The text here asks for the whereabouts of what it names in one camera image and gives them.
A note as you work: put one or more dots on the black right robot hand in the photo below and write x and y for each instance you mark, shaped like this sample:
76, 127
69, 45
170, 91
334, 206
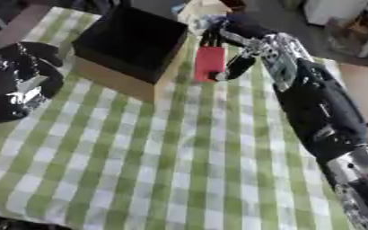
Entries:
244, 28

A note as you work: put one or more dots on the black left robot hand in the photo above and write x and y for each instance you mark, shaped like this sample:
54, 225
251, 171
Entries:
4, 86

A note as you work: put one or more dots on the red rectangular block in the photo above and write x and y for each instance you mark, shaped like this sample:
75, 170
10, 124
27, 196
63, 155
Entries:
209, 61

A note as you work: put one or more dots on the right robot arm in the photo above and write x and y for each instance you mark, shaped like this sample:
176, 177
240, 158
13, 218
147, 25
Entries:
323, 110

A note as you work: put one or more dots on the cardboard box with black inside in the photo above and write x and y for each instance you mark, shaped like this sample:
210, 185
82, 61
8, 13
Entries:
132, 39

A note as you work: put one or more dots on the white cabinet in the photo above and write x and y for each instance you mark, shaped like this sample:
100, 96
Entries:
331, 10

